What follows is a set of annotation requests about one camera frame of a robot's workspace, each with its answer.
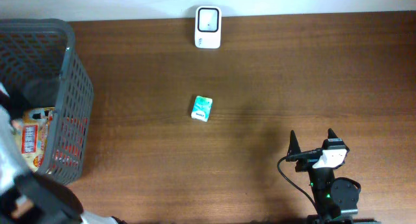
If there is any green tissue pack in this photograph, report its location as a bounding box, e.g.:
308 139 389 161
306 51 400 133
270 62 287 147
190 95 213 122

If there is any yellow wet wipes pack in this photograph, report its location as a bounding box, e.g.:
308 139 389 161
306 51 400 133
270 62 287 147
12 107 55 172

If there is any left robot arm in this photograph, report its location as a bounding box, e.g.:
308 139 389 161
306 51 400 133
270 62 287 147
1 86 126 224

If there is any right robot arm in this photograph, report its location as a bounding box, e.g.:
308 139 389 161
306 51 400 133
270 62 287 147
285 129 361 223

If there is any white barcode scanner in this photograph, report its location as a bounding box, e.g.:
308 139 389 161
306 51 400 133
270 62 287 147
194 6 222 49

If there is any grey plastic mesh basket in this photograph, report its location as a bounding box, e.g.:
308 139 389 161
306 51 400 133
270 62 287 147
1 19 94 185

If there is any right black camera cable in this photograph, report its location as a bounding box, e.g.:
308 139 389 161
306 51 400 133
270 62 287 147
276 148 323 218

